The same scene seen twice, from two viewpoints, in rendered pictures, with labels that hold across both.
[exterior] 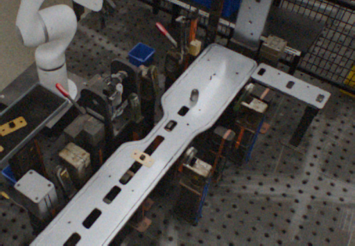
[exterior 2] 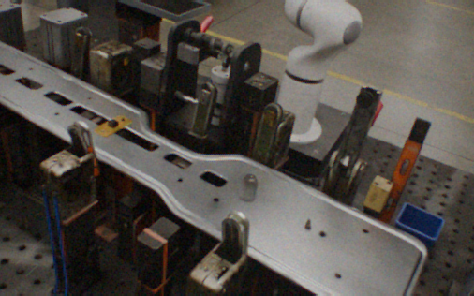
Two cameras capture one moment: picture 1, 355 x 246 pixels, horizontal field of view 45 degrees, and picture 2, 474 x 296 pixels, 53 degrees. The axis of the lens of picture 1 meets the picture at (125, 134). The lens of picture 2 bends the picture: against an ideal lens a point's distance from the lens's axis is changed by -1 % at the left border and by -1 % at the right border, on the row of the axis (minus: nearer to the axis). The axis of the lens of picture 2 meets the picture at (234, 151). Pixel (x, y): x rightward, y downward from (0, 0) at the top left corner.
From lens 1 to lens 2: 1.45 m
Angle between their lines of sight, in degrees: 57
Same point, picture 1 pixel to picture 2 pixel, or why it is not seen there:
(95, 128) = (153, 64)
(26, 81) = not seen: hidden behind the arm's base
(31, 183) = (66, 13)
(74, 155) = (108, 48)
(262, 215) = not seen: outside the picture
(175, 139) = (145, 161)
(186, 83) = (285, 189)
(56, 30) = (310, 15)
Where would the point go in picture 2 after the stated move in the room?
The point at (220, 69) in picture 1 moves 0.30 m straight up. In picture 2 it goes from (341, 247) to (396, 93)
